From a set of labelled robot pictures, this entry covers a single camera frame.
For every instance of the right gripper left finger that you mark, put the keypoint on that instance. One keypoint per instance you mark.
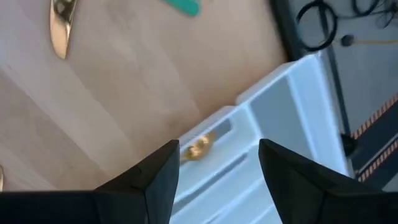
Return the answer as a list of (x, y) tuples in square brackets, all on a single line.
[(149, 193)]

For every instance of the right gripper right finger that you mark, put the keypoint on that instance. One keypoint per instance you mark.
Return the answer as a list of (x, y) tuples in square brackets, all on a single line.
[(298, 193)]

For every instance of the white cutlery tray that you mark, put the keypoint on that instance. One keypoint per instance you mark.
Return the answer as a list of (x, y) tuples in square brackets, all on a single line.
[(217, 174)]

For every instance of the black metal table frame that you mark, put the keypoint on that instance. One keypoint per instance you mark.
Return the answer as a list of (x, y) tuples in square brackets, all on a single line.
[(283, 28)]

